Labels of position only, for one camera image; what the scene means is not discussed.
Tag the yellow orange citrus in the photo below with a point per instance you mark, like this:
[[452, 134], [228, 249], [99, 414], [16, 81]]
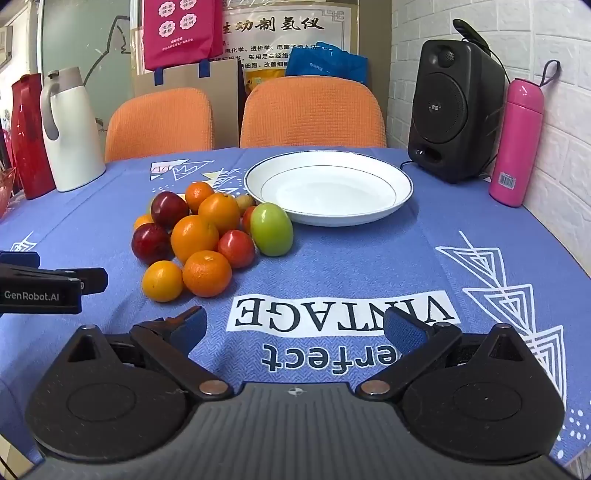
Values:
[[162, 280]]

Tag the magenta tote bag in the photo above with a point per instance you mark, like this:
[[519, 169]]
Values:
[[182, 32]]

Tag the white plate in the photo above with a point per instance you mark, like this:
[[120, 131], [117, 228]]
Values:
[[328, 191]]

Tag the brown paper bag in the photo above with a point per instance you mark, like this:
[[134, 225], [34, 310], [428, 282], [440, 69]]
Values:
[[184, 79]]

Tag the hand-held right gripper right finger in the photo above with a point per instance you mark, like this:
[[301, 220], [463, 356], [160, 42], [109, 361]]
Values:
[[404, 330]]

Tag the small red plum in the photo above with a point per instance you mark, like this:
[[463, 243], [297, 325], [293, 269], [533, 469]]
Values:
[[248, 220]]

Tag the black microphone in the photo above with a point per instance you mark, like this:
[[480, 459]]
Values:
[[468, 32]]

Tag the brown longan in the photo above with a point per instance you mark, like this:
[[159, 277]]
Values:
[[244, 202]]

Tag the bright red plum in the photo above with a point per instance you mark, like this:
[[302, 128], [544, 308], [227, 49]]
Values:
[[236, 249]]

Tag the dark orange mandarin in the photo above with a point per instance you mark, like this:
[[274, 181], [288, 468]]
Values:
[[207, 273]]

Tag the red pitcher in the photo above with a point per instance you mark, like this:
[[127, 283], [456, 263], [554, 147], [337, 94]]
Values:
[[27, 138]]

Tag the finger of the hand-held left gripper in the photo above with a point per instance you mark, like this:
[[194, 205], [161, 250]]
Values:
[[18, 259], [90, 280]]

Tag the black speaker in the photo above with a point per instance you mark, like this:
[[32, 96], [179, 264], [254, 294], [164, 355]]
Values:
[[450, 110]]

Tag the large orange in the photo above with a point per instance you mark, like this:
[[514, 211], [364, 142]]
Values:
[[194, 238]]

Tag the blue printed tablecloth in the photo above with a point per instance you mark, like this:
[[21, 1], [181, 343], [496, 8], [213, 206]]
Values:
[[346, 277]]

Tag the yellow packet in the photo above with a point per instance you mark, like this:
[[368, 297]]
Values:
[[263, 77]]

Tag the wall poster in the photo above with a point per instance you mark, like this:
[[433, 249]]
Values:
[[295, 32]]

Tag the dark red plum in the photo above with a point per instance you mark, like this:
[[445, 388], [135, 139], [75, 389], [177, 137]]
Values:
[[151, 243], [167, 207]]

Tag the white thermos jug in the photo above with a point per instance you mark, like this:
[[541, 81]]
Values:
[[74, 138]]

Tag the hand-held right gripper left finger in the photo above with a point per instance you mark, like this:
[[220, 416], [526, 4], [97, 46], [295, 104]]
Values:
[[189, 330]]

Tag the orange chair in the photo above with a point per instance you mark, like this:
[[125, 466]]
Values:
[[311, 113], [159, 124]]

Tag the pink bottle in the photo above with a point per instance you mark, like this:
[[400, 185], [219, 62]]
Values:
[[515, 138]]

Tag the large green plum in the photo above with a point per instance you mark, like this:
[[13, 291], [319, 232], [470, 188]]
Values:
[[271, 229]]

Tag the blue plastic bag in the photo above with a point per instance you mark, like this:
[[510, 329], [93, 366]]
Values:
[[323, 64]]

